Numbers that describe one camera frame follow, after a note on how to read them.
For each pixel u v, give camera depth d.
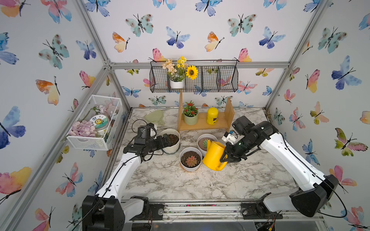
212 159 0.70
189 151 0.87
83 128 0.60
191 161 0.81
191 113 0.92
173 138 0.92
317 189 0.38
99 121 0.66
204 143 0.88
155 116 1.15
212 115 0.94
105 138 0.67
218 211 0.76
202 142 0.89
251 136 0.50
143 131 0.63
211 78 0.99
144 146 0.62
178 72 0.87
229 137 0.68
